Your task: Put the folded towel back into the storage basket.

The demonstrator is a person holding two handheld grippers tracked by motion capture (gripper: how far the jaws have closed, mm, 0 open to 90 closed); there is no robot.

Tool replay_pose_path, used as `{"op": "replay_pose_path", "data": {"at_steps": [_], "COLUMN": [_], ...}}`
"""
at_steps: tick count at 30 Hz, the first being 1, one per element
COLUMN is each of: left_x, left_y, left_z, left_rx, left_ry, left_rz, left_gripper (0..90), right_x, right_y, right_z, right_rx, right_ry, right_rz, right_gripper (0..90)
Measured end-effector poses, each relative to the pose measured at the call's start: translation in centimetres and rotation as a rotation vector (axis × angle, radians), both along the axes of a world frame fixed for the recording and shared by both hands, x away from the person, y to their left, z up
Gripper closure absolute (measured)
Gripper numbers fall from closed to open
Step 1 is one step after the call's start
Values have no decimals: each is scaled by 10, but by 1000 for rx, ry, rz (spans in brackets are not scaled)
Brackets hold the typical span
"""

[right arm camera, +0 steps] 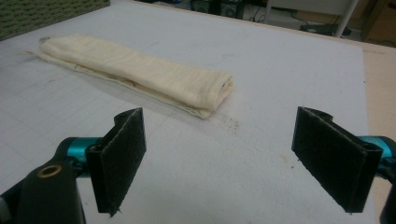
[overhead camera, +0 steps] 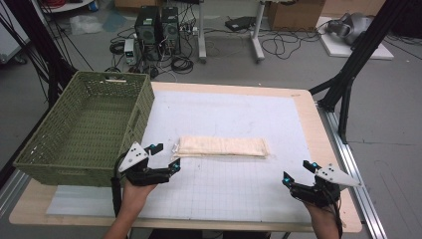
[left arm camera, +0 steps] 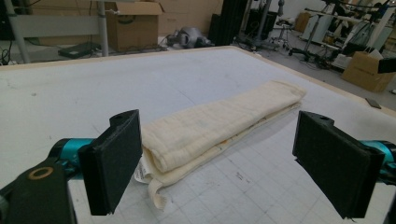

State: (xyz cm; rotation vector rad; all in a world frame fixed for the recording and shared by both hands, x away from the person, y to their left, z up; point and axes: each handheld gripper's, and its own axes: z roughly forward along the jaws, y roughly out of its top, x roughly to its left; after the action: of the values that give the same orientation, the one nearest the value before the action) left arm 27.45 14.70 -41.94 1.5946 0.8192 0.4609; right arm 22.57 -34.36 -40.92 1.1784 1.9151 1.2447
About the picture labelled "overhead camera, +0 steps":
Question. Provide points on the grey machine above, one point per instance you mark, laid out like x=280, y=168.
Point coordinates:
x=353, y=28

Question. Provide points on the white floor board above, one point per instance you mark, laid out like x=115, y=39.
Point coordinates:
x=341, y=49

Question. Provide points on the brown cardboard box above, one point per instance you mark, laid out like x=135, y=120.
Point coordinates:
x=295, y=15

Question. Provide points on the clear plastic bag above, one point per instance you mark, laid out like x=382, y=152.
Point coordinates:
x=85, y=25

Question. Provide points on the person's left hand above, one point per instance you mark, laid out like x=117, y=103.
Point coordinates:
x=135, y=196

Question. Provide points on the green woven plastic basket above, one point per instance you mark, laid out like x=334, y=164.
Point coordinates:
x=89, y=132

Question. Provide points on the black metal stand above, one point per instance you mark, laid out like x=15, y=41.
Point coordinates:
x=358, y=53
x=43, y=43

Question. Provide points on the white grid mat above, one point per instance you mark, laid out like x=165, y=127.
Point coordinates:
x=225, y=113

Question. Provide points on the white desk leg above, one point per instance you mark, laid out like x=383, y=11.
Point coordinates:
x=257, y=36
x=201, y=33

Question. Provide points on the small white power supply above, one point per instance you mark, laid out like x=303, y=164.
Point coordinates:
x=130, y=51

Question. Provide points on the person's right hand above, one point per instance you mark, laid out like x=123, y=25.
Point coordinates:
x=323, y=215

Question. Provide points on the white power strip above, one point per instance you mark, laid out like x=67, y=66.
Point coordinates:
x=189, y=29

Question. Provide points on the flat black device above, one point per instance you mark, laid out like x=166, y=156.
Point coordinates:
x=239, y=23

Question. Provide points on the cream towel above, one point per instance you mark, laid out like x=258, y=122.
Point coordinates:
x=222, y=146

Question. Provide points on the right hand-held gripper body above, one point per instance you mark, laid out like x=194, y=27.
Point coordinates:
x=326, y=192

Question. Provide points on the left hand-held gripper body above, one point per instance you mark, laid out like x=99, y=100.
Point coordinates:
x=132, y=156

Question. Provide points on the black computer tower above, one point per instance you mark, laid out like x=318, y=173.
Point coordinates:
x=148, y=31
x=171, y=30

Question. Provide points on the aluminium rail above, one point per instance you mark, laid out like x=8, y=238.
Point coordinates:
x=13, y=191
x=355, y=172

